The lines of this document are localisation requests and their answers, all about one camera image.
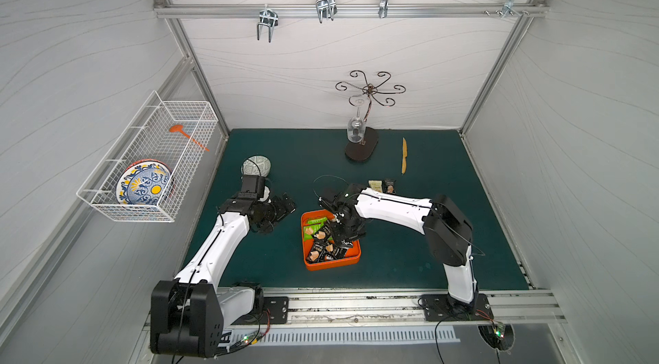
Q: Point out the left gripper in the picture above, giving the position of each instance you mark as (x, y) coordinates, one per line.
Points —
(278, 208)

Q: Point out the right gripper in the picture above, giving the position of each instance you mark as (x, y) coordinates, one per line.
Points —
(341, 230)

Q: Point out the orange storage box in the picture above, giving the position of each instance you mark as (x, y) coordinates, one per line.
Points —
(322, 252)

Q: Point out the cream cookie packet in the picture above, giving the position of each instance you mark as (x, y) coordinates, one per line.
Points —
(376, 185)

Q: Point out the black cookie packet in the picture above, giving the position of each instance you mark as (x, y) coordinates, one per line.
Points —
(389, 186)

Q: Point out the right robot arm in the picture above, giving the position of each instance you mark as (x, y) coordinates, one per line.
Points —
(448, 232)

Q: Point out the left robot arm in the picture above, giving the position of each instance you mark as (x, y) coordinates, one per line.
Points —
(206, 271)

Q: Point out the green cookie packet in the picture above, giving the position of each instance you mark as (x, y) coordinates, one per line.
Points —
(312, 226)

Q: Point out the black scrolled glass stand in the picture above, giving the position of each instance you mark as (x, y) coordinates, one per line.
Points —
(361, 152)

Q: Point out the clear wine glass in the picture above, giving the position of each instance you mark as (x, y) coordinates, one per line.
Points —
(357, 125)

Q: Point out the yellow wooden knife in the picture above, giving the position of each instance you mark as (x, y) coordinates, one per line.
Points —
(404, 156)

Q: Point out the blue yellow patterned plate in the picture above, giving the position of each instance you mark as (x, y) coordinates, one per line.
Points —
(143, 183)

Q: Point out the orange spoon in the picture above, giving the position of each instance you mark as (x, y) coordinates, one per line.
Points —
(181, 130)

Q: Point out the double prong metal hook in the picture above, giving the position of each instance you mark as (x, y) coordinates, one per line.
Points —
(268, 20)

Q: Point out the looped metal hook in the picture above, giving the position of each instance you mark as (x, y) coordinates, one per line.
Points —
(326, 10)

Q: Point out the small metal clip hook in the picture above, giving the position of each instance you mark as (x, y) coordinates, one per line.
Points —
(383, 9)

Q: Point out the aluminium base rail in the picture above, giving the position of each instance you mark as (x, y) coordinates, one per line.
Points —
(288, 308)

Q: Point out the white wire basket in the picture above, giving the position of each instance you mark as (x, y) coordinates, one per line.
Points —
(147, 137)

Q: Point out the aluminium top rail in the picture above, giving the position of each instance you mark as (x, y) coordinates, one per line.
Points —
(344, 10)

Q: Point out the right metal hook bracket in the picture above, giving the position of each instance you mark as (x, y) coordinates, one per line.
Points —
(507, 9)

